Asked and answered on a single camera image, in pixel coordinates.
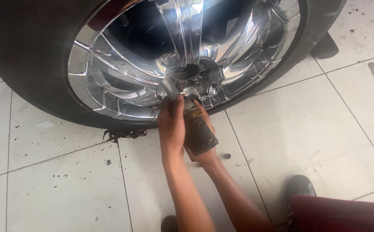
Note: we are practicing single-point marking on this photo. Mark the person's left hand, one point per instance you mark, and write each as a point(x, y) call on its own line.
point(171, 129)

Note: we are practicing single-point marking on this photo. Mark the person's right hand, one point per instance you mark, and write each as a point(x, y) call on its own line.
point(203, 158)

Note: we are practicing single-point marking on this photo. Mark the person's right fingers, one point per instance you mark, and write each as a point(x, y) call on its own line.
point(206, 116)

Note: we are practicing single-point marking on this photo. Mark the person's left fingers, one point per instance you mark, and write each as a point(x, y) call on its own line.
point(173, 100)

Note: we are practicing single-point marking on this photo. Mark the silver metal socket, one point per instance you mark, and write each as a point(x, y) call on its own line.
point(170, 87)

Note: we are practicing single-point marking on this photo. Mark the worn brown impact wrench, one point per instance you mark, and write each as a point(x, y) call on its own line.
point(199, 132)

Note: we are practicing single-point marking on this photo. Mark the small dark lug nut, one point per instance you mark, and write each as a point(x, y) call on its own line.
point(228, 156)

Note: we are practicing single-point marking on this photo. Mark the chrome alloy wheel rim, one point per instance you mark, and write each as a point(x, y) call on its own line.
point(116, 80)

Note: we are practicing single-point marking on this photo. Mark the person's black left shoe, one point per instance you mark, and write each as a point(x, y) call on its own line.
point(169, 224)

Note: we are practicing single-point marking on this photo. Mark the person's black shoe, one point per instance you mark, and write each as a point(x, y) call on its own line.
point(169, 224)
point(299, 187)

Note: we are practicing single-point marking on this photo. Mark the person's black right shoe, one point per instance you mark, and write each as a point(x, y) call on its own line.
point(299, 187)

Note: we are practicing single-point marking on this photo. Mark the black rubber block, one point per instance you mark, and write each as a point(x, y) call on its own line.
point(325, 46)

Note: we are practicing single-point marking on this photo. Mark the black rubber car tire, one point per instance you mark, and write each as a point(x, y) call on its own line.
point(29, 64)

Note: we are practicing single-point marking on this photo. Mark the person's maroon trouser leg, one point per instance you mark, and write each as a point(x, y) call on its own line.
point(338, 216)

